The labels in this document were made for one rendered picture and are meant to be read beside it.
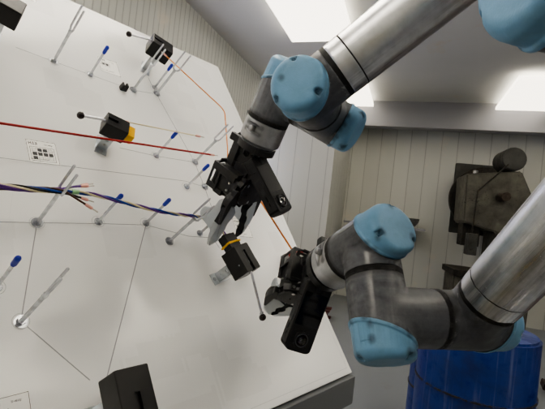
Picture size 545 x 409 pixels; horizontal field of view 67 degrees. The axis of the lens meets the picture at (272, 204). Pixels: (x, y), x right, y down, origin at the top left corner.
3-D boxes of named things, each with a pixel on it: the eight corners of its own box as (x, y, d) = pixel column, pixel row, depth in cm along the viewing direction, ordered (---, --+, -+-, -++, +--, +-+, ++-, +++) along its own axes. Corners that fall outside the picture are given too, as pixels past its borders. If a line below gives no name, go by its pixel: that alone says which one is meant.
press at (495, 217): (513, 328, 559) (531, 158, 562) (536, 350, 461) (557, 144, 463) (419, 311, 597) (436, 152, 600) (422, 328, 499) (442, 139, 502)
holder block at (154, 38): (115, 45, 104) (133, 18, 99) (155, 69, 110) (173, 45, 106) (113, 55, 101) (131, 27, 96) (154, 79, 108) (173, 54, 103)
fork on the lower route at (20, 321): (23, 331, 54) (67, 284, 47) (9, 325, 53) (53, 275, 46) (31, 318, 55) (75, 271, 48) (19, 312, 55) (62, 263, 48)
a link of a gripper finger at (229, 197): (221, 222, 79) (246, 184, 78) (228, 227, 78) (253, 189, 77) (208, 219, 74) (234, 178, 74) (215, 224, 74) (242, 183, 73)
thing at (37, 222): (44, 228, 64) (83, 176, 57) (32, 228, 62) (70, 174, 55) (41, 217, 65) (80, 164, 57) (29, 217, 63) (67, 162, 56)
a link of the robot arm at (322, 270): (366, 288, 59) (317, 269, 57) (347, 298, 63) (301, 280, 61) (367, 243, 64) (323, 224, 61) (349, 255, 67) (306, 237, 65)
